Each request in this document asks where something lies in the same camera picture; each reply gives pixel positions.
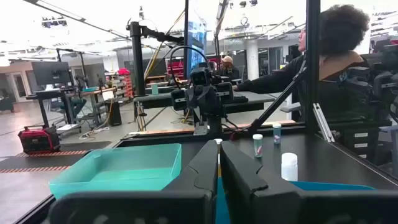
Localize black vertical frame post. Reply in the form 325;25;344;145
305;0;322;134

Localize small black camera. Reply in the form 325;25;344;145
189;63;213;86

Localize black pole stand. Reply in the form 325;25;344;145
126;21;185;97

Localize grey metal angle bracket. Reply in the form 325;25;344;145
193;121;208;136

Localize wooden top work table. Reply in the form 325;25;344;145
67;86;118;126

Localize red storage shelf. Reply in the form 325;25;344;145
117;68;135;99

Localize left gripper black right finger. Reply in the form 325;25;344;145
220;140;398;224

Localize clear bottle blue label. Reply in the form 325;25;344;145
272;123;282;145

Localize black diagonal frame brace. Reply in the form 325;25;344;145
248;62;307;135

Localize person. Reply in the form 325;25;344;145
233;4;373;125
217;55;241;80

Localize clear bottle pink pills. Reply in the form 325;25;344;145
252;133;264;158

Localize aluminium frame rail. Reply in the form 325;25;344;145
312;102;335;143

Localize white floor cable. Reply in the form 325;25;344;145
78;125;111;141

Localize black mat orange stripes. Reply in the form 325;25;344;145
0;141;113;174

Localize teal plastic bin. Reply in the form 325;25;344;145
49;142;183;200

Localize black upright mount strut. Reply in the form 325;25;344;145
194;85;223;138

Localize dark grey desk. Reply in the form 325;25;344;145
133;90;278;114

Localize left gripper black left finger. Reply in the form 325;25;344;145
49;139;220;224

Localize black standing desk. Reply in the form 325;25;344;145
25;88;75;129

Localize red and black generator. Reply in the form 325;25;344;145
17;125;62;155

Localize blue lit screen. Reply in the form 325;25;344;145
186;21;208;78

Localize opaque white medicine bottle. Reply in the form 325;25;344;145
280;152;299;182

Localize black computer monitor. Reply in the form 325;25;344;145
30;61;72;86

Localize blue plastic bin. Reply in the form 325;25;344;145
216;177;376;224

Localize black drawer cabinet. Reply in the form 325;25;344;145
328;121;381;163

